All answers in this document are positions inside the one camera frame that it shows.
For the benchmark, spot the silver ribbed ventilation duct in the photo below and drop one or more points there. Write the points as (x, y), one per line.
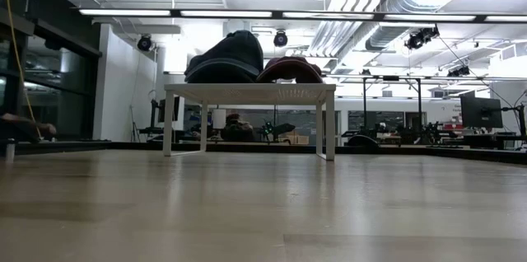
(387, 37)

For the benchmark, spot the small white post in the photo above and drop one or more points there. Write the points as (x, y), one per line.
(10, 151)

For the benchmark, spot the cardboard boxes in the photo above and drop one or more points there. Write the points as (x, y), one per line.
(298, 138)

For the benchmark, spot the black dome-shaped object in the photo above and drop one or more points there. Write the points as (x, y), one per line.
(362, 140)

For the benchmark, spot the white cylinder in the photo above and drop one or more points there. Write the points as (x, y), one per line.
(219, 118)

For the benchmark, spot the black computer monitor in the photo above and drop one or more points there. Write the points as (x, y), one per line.
(481, 111)

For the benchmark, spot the overhead LED light bar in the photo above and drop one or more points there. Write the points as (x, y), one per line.
(226, 13)

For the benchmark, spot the red storage boxes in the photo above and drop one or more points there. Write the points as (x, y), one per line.
(453, 126)

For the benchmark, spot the black background robot arm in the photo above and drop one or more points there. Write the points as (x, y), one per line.
(280, 128)

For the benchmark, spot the black background monitor stand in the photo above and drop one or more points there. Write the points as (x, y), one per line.
(169, 109)

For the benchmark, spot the person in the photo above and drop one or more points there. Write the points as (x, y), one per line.
(239, 130)

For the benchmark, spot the dark office desk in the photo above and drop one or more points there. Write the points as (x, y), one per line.
(494, 140)

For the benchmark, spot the white perforated shelf riser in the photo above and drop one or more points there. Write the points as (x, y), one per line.
(247, 91)

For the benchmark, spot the dark glass partition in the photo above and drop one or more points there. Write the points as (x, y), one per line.
(62, 72)

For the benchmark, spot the black metal stand frame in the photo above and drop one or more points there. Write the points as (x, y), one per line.
(365, 101)

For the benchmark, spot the black round ceiling spotlight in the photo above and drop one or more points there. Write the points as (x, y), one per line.
(144, 43)
(280, 38)

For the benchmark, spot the black ceiling spotlight cluster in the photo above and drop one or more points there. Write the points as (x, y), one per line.
(463, 71)
(416, 40)

